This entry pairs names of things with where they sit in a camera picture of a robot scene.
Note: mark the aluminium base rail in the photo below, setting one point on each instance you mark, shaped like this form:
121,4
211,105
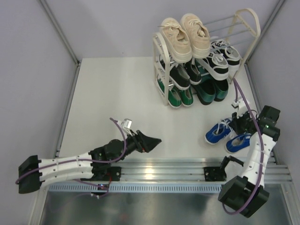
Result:
165,170

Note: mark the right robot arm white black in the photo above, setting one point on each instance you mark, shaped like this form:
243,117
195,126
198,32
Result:
243,192

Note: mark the blue canvas sneaker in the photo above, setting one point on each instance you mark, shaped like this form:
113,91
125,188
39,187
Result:
238,143
219,131

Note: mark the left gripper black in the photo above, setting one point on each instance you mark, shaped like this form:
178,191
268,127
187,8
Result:
143,144

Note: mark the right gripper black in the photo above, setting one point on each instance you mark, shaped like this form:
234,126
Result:
235,122

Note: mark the black canvas sneaker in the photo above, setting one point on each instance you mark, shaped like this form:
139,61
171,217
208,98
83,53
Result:
193,73
178,76

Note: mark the green loafer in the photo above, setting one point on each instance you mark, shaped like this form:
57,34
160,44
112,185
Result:
205,90
221,88

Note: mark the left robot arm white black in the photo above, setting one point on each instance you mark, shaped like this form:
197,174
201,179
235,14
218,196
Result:
94,165

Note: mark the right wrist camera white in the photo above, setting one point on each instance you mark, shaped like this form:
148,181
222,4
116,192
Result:
240,106

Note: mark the cream shoe rack metal bars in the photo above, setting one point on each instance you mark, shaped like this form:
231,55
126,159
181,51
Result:
233,29

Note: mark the perforated cable duct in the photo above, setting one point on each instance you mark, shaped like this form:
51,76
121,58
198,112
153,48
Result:
138,188

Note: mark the beige sneaker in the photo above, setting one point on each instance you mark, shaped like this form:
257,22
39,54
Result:
198,35
176,39

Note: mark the black white sneaker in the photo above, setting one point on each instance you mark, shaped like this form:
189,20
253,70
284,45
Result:
216,65
231,55

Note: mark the green canvas sneaker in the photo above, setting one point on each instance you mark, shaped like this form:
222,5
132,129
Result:
186,97
174,99

